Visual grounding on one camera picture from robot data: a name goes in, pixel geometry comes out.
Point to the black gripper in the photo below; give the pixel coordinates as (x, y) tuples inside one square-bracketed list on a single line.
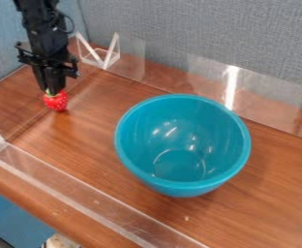
[(43, 51)]

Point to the red toy strawberry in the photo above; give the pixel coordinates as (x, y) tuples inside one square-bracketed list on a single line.
[(55, 102)]

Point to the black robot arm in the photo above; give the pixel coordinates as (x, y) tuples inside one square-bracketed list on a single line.
[(42, 10)]

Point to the blue plastic bowl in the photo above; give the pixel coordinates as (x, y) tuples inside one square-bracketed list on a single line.
[(182, 143)]

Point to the clear acrylic back barrier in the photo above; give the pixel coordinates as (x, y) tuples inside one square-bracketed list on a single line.
[(263, 99)]

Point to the clear acrylic barrier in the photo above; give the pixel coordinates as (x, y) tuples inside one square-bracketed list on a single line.
[(263, 99), (26, 176)]

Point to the clear acrylic front barrier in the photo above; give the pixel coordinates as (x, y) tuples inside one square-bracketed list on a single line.
[(26, 176)]

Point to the clear acrylic corner bracket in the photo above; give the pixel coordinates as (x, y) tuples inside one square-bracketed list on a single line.
[(98, 57)]

